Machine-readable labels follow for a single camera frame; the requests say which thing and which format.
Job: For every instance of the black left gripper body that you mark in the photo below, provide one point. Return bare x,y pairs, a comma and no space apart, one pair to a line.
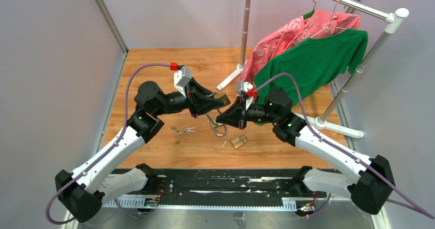
189,89

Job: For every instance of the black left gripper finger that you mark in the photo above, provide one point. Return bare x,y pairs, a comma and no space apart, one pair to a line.
201,91
208,104

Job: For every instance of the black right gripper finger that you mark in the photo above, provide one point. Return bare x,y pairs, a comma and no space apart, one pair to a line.
234,110
233,120

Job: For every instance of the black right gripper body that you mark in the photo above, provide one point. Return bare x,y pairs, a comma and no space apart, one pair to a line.
255,113

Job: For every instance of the small brass padlock with key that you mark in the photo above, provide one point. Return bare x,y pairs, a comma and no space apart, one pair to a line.
221,97

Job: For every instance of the large brass padlock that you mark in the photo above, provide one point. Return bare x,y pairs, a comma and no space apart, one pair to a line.
238,141

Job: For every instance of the small key bunch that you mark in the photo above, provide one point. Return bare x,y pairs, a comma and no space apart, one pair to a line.
177,131
187,130

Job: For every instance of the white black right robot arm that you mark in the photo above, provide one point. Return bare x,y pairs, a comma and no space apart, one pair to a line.
364,180

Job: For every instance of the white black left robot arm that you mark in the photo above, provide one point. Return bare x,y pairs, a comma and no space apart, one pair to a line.
87,188

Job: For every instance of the small loose key bunch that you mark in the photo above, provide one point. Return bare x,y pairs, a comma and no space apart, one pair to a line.
187,130

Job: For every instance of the green t-shirt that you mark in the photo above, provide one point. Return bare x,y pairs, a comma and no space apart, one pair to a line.
312,64

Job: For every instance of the pink printed shirt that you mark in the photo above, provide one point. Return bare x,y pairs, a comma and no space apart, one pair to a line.
315,25

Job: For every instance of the metal clothes rack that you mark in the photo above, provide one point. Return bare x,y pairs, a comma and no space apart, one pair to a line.
393,21

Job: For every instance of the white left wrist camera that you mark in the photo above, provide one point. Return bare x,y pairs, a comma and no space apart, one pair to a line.
181,79

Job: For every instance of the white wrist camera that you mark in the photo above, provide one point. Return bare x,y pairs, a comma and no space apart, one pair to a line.
246,92
181,79

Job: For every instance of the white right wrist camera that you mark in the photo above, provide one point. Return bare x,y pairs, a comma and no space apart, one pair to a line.
246,92

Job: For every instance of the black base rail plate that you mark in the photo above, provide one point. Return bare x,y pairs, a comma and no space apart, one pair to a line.
227,187

